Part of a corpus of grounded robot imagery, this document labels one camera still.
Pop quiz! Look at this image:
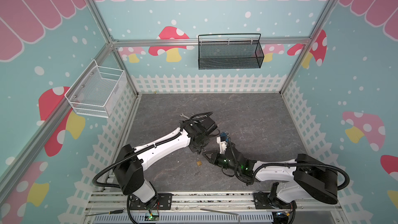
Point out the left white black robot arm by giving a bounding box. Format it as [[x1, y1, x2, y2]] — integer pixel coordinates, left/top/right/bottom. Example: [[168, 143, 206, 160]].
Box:
[[92, 112, 217, 209]]

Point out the green circuit board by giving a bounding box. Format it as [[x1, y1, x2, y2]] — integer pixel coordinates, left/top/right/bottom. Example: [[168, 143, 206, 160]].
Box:
[[275, 211, 290, 218], [145, 213, 159, 222]]

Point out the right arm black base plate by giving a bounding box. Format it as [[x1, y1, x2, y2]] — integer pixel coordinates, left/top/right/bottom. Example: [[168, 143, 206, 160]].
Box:
[[253, 191, 297, 210]]

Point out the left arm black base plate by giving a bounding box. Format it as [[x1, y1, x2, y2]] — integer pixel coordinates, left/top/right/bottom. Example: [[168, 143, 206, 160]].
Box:
[[130, 193, 173, 211]]

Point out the blue padlock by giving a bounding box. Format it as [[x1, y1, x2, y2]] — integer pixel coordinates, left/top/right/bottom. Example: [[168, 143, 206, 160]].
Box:
[[220, 132, 229, 142]]

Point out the black mesh wall basket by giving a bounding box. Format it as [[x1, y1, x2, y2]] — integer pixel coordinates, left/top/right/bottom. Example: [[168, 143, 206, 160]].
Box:
[[198, 33, 265, 70]]

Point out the right green circuit board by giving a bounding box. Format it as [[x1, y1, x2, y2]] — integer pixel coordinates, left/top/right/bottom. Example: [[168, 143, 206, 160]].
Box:
[[275, 211, 290, 218]]

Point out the left green circuit board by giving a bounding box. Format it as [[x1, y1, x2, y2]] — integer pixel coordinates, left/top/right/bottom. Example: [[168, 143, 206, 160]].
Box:
[[145, 213, 159, 222]]

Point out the white mesh wall basket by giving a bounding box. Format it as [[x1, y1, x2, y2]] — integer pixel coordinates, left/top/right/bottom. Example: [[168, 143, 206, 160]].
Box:
[[65, 60, 127, 118]]

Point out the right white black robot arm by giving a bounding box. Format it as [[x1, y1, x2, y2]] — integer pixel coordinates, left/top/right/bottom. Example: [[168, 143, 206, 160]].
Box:
[[203, 135, 350, 209]]

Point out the grey metal hex key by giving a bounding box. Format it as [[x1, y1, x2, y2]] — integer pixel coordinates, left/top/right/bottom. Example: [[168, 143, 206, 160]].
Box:
[[200, 208, 241, 224]]

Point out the black handled screwdriver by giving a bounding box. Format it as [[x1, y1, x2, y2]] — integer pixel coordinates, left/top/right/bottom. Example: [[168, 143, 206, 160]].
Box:
[[87, 209, 124, 216]]

